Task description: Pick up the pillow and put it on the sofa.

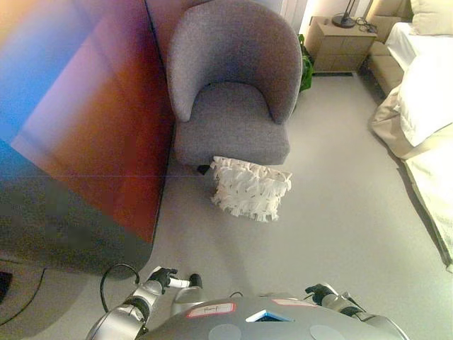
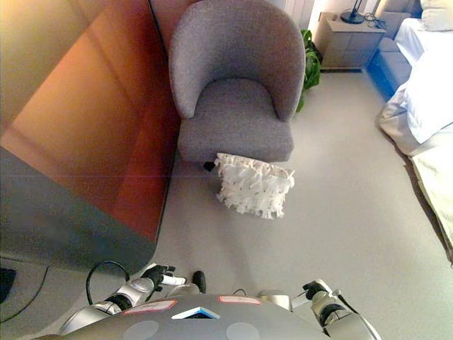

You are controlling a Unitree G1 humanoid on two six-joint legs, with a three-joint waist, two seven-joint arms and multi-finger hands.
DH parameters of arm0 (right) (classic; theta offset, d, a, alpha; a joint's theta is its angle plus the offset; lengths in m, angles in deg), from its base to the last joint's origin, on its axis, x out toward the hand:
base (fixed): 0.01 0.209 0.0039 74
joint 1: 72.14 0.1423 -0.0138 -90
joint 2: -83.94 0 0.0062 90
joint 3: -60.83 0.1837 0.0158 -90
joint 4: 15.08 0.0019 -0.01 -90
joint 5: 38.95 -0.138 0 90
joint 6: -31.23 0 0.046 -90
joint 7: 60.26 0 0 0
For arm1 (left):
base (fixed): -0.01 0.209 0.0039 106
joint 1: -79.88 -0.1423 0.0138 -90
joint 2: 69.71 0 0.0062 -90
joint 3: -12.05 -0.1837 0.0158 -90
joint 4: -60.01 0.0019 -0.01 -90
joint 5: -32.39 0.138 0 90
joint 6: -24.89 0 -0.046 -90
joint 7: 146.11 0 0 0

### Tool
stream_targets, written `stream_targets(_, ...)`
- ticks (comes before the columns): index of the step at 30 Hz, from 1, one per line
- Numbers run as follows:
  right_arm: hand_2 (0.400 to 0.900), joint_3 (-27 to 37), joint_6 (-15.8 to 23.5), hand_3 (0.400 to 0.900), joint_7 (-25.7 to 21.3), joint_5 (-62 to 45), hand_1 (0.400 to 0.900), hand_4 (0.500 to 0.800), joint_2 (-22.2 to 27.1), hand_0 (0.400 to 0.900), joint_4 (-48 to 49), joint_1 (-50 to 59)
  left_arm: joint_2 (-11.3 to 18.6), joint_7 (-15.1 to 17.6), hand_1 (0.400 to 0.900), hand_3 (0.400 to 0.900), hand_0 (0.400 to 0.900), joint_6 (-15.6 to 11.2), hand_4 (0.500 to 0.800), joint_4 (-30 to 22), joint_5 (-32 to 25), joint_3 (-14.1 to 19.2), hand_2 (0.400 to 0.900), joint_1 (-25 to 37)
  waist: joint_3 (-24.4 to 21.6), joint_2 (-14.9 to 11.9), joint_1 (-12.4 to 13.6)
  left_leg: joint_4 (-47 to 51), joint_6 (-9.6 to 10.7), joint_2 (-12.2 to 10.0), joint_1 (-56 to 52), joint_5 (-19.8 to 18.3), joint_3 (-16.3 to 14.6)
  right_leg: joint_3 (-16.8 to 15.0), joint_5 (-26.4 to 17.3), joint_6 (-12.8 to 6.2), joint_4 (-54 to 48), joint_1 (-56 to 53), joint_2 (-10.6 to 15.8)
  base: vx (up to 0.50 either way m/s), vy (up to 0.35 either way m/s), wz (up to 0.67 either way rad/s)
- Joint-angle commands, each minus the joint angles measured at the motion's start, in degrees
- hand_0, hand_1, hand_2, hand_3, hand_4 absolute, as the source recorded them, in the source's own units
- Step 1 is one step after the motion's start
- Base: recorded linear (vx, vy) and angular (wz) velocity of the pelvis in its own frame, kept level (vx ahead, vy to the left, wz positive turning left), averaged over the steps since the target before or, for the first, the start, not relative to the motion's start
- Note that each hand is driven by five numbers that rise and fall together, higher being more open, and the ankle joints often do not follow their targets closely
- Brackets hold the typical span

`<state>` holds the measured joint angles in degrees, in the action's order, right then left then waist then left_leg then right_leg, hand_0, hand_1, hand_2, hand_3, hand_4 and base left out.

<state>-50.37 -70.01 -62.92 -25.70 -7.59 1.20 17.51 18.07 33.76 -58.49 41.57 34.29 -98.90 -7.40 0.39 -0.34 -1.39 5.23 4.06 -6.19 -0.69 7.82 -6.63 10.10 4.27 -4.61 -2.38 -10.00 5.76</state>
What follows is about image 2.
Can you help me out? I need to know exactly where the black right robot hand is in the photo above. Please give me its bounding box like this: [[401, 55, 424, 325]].
[[302, 281, 322, 301]]

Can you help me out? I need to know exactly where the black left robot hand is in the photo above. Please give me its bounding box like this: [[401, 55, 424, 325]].
[[140, 263, 187, 293]]

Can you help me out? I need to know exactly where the white fringed pillow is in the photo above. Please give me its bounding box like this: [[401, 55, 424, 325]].
[[215, 152, 296, 221]]

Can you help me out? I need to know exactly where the grey upholstered armchair sofa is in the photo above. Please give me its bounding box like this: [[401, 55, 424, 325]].
[[168, 0, 306, 164]]

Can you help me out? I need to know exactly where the white bed pillow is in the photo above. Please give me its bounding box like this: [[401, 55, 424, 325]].
[[418, 0, 453, 32]]

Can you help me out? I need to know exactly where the black robot foot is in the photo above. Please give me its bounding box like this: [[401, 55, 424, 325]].
[[192, 270, 207, 294]]

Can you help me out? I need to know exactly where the grey robot torso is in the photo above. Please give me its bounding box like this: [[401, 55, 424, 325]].
[[33, 292, 336, 340]]

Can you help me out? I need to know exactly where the black flat device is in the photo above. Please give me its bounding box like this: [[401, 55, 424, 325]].
[[0, 267, 18, 304]]

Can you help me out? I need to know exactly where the brown wooden cabinet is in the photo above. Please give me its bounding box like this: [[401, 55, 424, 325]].
[[0, 0, 199, 245]]

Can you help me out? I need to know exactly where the bed with white duvet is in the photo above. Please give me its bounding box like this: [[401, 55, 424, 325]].
[[365, 0, 453, 265]]

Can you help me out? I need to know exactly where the green potted plant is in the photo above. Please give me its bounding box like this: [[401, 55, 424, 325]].
[[295, 28, 323, 113]]

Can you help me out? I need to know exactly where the beige bedside cabinet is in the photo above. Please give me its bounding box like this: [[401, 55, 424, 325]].
[[312, 11, 386, 70]]

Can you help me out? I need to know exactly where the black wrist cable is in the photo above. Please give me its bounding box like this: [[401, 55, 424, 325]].
[[86, 260, 132, 305]]

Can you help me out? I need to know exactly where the black floor cable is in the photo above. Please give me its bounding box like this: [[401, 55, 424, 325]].
[[0, 264, 50, 324]]

